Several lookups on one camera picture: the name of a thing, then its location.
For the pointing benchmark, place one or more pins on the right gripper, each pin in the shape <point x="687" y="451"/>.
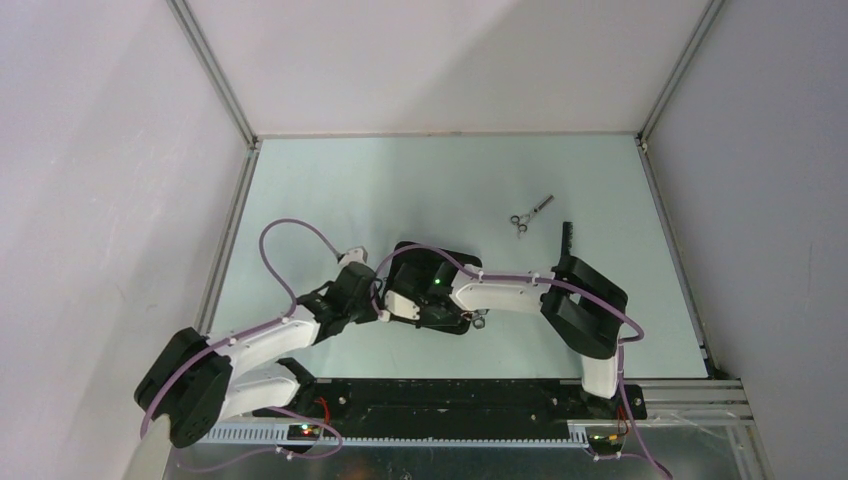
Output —
<point x="453" y="319"/>

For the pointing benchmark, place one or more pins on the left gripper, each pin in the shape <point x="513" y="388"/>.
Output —
<point x="370" y="316"/>

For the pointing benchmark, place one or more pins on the silver cutting scissors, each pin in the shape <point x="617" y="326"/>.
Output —
<point x="476" y="318"/>

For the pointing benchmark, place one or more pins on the silver thinning scissors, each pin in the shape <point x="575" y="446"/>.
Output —
<point x="521" y="221"/>

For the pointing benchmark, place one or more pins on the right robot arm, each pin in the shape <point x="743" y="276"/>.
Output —
<point x="585" y="309"/>

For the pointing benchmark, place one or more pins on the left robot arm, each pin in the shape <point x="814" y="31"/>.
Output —
<point x="197" y="381"/>

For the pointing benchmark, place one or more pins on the left controller board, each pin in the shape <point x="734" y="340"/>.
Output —
<point x="304" y="432"/>

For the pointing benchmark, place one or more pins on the controller board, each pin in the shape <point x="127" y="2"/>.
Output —
<point x="610" y="441"/>
<point x="304" y="432"/>

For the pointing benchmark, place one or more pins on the black comb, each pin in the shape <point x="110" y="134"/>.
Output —
<point x="567" y="239"/>

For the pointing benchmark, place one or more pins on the right controller board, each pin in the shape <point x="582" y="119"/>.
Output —
<point x="610" y="441"/>

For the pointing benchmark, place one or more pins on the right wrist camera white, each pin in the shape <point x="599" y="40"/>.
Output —
<point x="399" y="306"/>

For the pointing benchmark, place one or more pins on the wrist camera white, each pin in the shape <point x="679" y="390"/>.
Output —
<point x="399" y="306"/>
<point x="354" y="255"/>

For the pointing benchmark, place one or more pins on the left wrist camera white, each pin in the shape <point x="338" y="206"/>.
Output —
<point x="354" y="255"/>

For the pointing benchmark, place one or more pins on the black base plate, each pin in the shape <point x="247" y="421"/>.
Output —
<point x="460" y="409"/>

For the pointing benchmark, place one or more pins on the aluminium corner frame post left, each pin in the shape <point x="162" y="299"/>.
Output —
<point x="198" y="41"/>

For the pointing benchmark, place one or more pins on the aluminium corner frame post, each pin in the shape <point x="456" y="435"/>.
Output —
<point x="198" y="41"/>
<point x="682" y="64"/>

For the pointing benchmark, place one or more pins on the aluminium front rail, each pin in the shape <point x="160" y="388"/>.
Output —
<point x="673" y="402"/>

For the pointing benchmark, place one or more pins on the aluminium corner frame post right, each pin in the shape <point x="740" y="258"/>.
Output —
<point x="682" y="64"/>

